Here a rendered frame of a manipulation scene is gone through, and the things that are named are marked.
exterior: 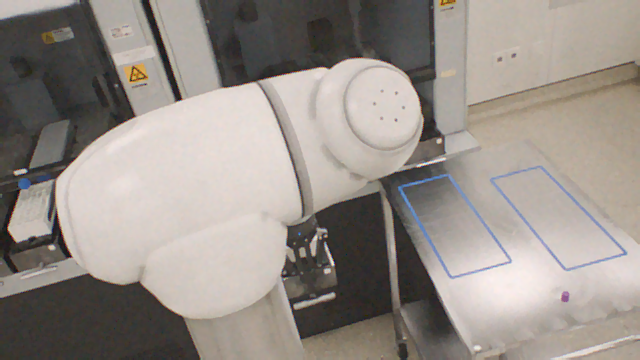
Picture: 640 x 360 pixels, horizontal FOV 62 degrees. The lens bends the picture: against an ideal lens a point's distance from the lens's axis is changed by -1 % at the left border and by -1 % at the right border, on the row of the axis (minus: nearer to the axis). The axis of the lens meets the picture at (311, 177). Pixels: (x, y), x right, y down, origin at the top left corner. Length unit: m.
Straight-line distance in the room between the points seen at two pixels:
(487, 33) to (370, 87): 2.67
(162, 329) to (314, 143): 1.54
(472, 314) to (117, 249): 0.84
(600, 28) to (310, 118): 3.12
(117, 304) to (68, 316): 0.15
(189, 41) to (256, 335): 1.03
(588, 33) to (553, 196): 2.11
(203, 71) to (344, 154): 1.07
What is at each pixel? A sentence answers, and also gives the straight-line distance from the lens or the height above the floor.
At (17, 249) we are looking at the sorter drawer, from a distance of 1.71.
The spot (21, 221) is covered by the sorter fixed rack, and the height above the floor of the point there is 0.86.
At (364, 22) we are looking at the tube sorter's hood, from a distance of 1.50.
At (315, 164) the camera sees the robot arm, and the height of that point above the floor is 1.48.
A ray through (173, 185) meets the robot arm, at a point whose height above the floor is 1.50.
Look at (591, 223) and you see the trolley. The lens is 1.38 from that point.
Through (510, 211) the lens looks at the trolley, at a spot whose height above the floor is 0.82.
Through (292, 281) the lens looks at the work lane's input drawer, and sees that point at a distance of 1.28.
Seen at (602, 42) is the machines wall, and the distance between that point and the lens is 3.55.
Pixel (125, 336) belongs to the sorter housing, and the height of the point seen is 0.36.
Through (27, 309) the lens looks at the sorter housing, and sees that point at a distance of 1.86.
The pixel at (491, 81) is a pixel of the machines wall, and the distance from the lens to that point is 3.22.
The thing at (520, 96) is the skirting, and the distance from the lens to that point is 3.37.
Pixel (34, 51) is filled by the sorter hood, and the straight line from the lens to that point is 1.46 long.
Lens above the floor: 1.72
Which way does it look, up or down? 36 degrees down
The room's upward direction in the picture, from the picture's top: 11 degrees counter-clockwise
